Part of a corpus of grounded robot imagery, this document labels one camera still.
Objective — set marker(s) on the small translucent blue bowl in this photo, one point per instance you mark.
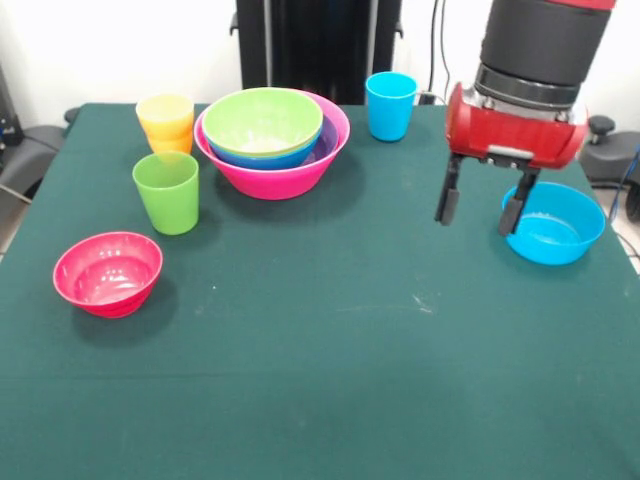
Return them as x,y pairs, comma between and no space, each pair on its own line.
560,235

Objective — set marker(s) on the large pink bowl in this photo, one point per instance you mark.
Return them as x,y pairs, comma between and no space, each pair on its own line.
275,185

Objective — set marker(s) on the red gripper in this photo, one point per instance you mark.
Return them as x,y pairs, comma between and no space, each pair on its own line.
510,132

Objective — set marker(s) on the dark green tablecloth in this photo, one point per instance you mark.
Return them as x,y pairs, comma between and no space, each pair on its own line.
320,400

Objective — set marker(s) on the large blue bowl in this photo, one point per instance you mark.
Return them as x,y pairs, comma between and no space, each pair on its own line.
280,161

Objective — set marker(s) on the blue cup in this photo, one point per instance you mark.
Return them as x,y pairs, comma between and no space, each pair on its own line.
390,115

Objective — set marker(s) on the grey pedestal foot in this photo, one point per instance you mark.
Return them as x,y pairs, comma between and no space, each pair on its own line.
30,150
612,160

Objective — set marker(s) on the purple bowl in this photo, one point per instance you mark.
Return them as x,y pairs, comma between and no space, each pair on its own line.
327,145

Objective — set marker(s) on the green cup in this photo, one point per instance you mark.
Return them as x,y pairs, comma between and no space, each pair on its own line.
167,205

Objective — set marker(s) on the small pink bowl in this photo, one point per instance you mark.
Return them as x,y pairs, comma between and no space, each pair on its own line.
107,275

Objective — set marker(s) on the yellow cup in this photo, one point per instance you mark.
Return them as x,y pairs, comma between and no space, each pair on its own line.
165,107

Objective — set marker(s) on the green bowl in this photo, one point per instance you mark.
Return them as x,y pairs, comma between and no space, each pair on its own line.
262,120

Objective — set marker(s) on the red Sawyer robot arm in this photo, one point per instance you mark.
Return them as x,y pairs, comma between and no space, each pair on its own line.
540,40

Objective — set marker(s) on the orange cup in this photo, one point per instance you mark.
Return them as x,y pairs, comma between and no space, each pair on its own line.
170,146

